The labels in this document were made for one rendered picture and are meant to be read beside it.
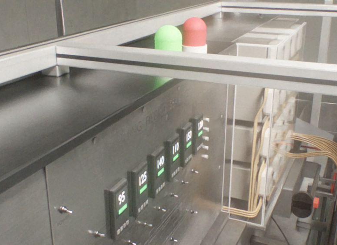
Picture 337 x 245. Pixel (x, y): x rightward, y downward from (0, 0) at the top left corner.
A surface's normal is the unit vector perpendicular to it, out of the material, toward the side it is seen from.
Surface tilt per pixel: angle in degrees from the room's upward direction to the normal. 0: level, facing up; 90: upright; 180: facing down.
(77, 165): 90
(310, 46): 90
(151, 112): 90
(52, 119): 0
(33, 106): 0
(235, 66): 90
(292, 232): 0
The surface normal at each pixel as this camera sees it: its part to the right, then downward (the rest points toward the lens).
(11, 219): 0.91, 0.14
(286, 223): 0.00, -0.94
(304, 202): -0.40, 0.31
